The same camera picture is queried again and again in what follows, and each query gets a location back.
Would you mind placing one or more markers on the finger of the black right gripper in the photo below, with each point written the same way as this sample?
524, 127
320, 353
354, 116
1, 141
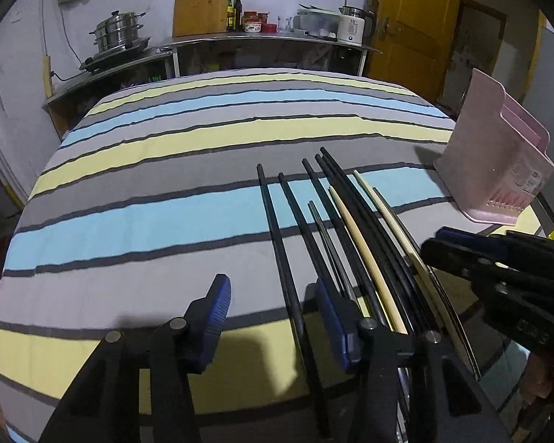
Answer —
473, 259
471, 237

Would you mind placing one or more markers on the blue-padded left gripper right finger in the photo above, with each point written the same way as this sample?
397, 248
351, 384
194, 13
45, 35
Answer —
345, 343

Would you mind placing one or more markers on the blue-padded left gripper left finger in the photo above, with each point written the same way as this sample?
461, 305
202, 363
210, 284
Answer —
206, 319

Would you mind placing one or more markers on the metal kitchen counter shelf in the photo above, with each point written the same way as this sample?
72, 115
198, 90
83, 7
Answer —
191, 55

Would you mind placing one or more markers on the person's right hand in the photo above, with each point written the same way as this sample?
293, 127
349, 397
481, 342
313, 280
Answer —
537, 380

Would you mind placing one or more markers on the pink plastic utensil holder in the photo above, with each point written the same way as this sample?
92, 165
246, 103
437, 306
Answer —
495, 162

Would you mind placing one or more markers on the striped tablecloth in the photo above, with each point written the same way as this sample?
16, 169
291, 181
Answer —
155, 192

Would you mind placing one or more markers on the yellow wooden door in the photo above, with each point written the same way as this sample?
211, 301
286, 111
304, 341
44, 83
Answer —
412, 42

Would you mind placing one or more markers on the white electric kettle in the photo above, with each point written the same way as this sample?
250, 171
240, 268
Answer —
356, 26

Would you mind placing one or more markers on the clear plastic storage box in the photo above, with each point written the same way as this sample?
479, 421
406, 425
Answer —
316, 22

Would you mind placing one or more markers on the drinking glass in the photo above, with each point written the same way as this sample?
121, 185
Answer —
288, 27

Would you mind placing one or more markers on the red-lidded jar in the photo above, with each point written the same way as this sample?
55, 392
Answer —
253, 21

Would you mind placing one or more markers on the stainless steel steamer pot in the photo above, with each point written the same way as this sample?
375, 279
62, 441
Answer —
121, 28

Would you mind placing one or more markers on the green-labelled oil bottle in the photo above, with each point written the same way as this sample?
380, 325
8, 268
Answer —
230, 16

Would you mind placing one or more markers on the dark sauce bottle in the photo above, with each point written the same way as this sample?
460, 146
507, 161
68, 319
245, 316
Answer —
238, 11

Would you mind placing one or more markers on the wooden cutting board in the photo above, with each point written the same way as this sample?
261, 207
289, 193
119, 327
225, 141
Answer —
199, 17

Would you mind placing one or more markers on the beige wall power strip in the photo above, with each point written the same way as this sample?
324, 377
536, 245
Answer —
47, 76

